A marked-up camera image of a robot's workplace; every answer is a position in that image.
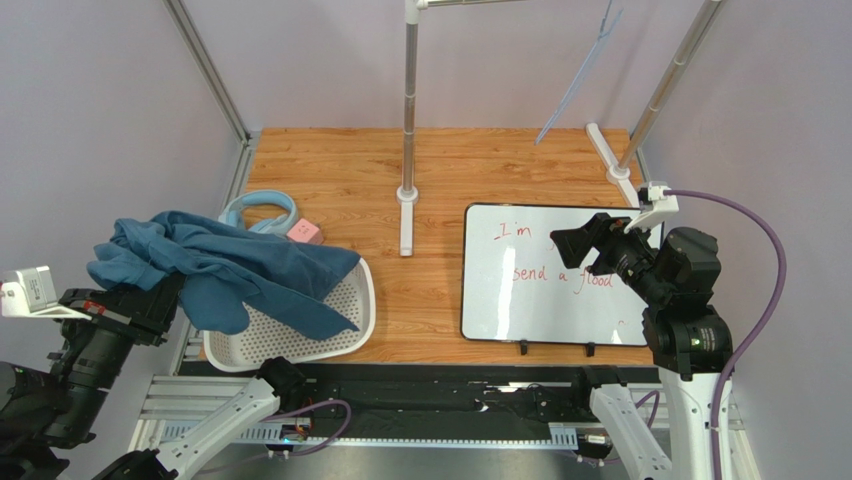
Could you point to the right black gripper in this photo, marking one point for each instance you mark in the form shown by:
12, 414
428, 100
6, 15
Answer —
613, 242

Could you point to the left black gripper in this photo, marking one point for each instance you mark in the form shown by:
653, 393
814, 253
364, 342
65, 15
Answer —
145, 313

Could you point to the dark blue t shirt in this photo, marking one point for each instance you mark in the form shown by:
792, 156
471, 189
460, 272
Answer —
225, 267

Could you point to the light blue wire hanger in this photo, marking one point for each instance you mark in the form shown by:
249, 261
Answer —
608, 24

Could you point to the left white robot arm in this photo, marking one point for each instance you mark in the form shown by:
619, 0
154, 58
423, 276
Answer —
42, 412

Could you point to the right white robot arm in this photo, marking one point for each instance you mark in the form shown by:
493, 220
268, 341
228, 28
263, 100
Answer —
689, 341

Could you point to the whiteboard with red writing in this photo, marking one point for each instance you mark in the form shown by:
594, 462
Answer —
515, 287

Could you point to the silver clothes rack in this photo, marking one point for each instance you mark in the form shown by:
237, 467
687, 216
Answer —
617, 168

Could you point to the white perforated plastic basket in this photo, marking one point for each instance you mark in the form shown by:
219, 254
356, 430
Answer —
342, 324

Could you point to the light blue headphones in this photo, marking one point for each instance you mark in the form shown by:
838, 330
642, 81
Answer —
232, 213

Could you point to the pink cube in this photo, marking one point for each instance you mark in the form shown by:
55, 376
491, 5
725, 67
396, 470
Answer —
304, 231

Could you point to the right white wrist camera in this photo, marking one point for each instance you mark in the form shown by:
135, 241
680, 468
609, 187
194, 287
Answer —
657, 204

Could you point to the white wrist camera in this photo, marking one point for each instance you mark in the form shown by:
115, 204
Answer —
30, 293
657, 204

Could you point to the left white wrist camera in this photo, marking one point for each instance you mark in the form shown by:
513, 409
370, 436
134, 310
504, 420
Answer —
30, 293

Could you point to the left aluminium frame post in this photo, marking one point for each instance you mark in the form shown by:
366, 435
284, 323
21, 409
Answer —
188, 30

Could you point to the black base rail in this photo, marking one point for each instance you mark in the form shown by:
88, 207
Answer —
448, 402

